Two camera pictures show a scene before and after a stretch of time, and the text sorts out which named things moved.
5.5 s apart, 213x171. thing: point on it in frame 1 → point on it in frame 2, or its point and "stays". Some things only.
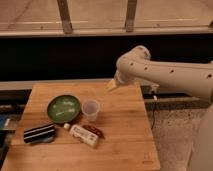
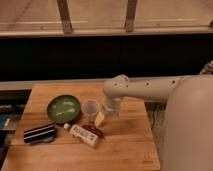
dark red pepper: (95, 130) stays
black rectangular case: (43, 133) stays
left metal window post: (64, 12) stays
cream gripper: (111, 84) → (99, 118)
